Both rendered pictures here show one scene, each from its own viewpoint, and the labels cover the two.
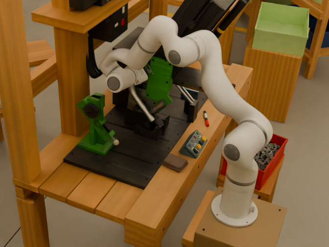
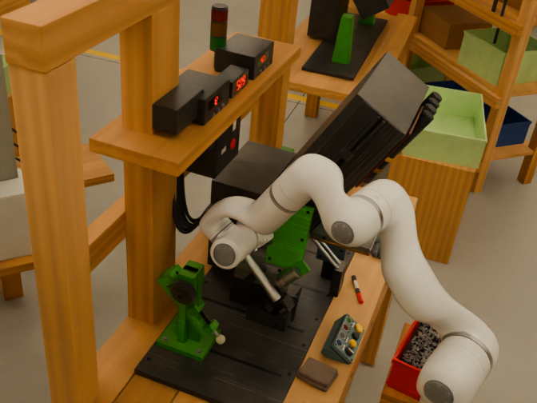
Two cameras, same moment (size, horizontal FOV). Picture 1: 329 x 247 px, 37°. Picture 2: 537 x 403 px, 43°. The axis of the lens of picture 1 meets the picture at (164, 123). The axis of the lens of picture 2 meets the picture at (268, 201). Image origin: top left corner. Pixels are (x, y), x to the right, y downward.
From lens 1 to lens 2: 0.45 m
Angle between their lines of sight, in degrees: 3
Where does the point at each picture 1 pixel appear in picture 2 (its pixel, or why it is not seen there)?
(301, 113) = (471, 249)
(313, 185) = (499, 368)
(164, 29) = (320, 181)
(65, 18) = (147, 150)
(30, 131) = (85, 337)
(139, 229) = not seen: outside the picture
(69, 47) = (149, 190)
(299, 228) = not seen: outside the picture
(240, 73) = not seen: hidden behind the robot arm
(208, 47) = (395, 212)
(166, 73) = (300, 226)
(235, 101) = (441, 303)
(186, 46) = (363, 215)
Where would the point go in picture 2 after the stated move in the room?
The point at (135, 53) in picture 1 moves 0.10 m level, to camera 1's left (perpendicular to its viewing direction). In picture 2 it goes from (266, 212) to (224, 209)
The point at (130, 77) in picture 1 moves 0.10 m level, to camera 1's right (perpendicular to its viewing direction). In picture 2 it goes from (251, 241) to (288, 245)
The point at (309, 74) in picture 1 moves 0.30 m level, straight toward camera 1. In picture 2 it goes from (476, 185) to (473, 209)
